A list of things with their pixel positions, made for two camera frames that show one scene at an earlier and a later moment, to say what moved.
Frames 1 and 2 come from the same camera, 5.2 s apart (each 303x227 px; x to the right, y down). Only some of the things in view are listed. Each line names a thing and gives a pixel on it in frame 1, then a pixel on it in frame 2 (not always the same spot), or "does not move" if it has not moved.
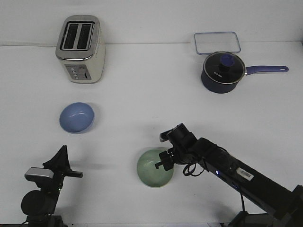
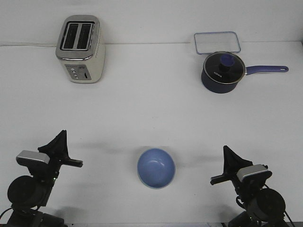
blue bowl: (76, 117) → (156, 168)
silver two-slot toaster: (80, 47) does not move
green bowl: (147, 170) → (155, 188)
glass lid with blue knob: (224, 67) does not move
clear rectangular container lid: (207, 43) does not move
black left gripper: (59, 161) → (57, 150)
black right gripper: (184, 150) → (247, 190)
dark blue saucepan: (217, 87) does not move
